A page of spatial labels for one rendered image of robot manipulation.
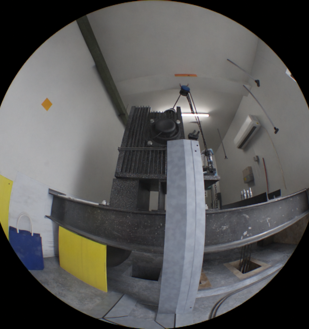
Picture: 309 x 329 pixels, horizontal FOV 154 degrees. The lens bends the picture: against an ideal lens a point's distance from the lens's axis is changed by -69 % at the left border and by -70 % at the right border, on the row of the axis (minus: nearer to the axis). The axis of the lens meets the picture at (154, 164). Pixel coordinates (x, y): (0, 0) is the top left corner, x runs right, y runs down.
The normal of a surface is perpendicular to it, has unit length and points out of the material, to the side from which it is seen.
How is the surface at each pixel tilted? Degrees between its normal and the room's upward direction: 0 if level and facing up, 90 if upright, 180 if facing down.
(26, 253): 89
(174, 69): 180
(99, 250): 90
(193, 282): 90
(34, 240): 89
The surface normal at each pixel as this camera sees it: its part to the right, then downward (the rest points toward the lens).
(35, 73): 0.99, -0.02
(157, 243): -0.15, -0.42
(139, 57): -0.05, 0.91
